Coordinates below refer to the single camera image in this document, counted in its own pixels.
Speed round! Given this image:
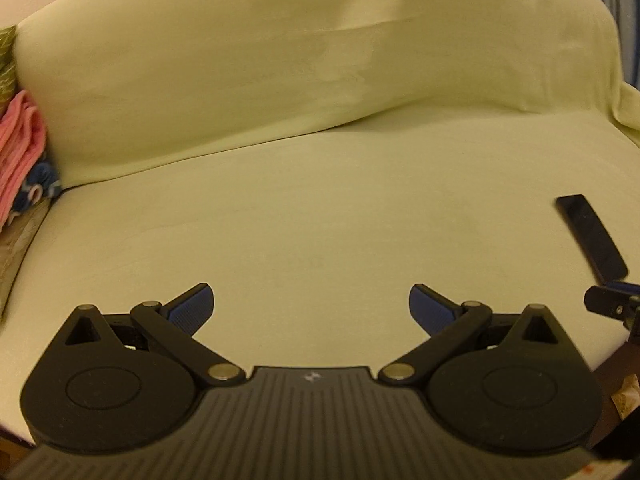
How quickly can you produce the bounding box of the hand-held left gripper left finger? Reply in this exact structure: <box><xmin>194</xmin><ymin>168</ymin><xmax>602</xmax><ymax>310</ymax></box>
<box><xmin>62</xmin><ymin>282</ymin><xmax>247</xmax><ymax>389</ymax></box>

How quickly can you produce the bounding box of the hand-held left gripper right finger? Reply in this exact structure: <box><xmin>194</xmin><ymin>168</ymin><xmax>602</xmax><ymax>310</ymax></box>
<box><xmin>378</xmin><ymin>283</ymin><xmax>569</xmax><ymax>389</ymax></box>

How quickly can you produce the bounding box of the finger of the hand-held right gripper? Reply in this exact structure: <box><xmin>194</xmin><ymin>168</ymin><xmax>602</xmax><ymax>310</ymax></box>
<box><xmin>584</xmin><ymin>280</ymin><xmax>640</xmax><ymax>318</ymax></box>

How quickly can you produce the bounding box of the black smartphone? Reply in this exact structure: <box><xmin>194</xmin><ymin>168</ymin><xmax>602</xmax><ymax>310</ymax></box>
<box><xmin>556</xmin><ymin>194</ymin><xmax>629</xmax><ymax>282</ymax></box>

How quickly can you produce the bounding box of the beige paper bag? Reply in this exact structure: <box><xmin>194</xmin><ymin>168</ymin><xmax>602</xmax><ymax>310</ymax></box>
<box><xmin>611</xmin><ymin>374</ymin><xmax>640</xmax><ymax>418</ymax></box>

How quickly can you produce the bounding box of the cream lace-trimmed sofa cover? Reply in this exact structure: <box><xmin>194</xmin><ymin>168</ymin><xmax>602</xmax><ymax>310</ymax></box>
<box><xmin>0</xmin><ymin>0</ymin><xmax>640</xmax><ymax>451</ymax></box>

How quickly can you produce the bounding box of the beige cushion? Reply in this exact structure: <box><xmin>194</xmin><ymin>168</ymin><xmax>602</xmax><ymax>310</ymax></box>
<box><xmin>0</xmin><ymin>195</ymin><xmax>53</xmax><ymax>321</ymax></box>

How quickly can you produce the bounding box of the navy patterned cloth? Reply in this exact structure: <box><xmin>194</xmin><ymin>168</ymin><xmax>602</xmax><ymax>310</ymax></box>
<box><xmin>12</xmin><ymin>160</ymin><xmax>63</xmax><ymax>216</ymax></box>

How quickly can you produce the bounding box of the pink cloth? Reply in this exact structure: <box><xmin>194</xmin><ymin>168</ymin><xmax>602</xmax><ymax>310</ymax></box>
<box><xmin>0</xmin><ymin>91</ymin><xmax>48</xmax><ymax>231</ymax></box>

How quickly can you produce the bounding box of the blue star-print curtain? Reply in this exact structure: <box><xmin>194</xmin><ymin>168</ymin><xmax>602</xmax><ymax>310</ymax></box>
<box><xmin>570</xmin><ymin>0</ymin><xmax>640</xmax><ymax>91</ymax></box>

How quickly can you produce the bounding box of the green patterned cloth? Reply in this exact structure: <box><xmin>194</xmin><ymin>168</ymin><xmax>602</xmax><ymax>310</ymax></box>
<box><xmin>0</xmin><ymin>25</ymin><xmax>20</xmax><ymax>106</ymax></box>

